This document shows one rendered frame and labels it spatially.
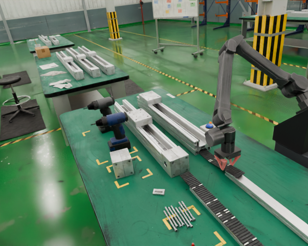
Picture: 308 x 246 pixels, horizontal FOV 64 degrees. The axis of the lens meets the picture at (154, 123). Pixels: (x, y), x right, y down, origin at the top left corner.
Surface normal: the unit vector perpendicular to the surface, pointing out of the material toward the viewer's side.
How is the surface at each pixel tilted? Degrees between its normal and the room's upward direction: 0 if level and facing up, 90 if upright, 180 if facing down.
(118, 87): 90
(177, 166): 90
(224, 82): 44
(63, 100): 90
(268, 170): 0
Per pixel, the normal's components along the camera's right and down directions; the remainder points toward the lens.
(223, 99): 0.19, -0.51
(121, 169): 0.30, 0.41
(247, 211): -0.10, -0.88
